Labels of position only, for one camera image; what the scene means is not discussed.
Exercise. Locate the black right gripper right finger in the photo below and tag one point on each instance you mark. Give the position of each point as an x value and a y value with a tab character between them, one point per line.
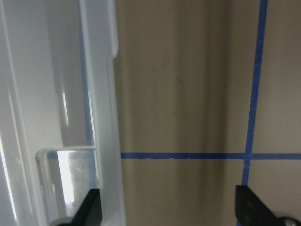
251	211

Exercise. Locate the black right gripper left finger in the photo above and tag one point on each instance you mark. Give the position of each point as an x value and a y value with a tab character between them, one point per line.
88	214

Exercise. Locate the clear plastic box lid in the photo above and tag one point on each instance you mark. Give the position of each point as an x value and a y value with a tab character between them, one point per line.
59	133

